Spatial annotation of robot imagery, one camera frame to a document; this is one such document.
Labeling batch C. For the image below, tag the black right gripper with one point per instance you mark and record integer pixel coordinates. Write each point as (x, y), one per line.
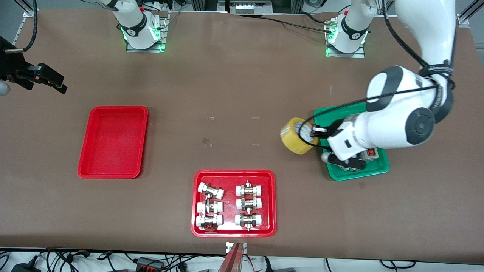
(11, 67)

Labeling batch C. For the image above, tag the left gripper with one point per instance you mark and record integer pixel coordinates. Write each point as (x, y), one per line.
(328, 131)

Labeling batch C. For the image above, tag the yellow tape roll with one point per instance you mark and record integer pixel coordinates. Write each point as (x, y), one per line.
(293, 139)

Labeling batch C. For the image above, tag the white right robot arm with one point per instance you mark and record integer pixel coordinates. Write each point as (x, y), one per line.
(134, 26)

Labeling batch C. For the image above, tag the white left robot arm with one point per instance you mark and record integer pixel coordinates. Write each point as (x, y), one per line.
(393, 124)

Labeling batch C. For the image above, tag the green plastic tray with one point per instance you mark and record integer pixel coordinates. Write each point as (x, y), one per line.
(380, 165)

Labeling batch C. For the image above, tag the red plastic tray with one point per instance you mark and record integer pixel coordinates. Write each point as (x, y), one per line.
(113, 143)
(230, 226)

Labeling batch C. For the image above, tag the white metal pipe fitting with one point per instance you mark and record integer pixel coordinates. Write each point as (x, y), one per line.
(248, 204)
(210, 207)
(248, 220)
(249, 190)
(210, 190)
(209, 220)

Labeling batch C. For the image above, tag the brown table mat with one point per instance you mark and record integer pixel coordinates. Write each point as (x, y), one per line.
(242, 75)

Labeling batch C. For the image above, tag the white terminal block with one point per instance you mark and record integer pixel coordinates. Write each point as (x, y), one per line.
(244, 8)

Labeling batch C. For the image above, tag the red metal bar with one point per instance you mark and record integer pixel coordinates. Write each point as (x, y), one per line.
(231, 260)

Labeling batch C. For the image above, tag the black power adapter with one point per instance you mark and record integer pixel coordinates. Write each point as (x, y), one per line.
(24, 267)

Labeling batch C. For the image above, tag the black orange connector block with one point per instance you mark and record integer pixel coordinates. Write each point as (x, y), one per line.
(149, 263)

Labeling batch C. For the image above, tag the grey push button switch box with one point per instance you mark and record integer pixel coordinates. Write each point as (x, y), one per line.
(372, 153)

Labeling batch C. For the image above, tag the aluminium corner bracket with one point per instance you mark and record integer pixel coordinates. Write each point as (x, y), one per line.
(463, 20)
(27, 14)

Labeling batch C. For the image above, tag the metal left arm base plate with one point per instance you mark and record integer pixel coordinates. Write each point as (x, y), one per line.
(346, 55)

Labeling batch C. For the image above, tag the silver metal bracket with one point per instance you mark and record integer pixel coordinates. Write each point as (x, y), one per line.
(228, 247)

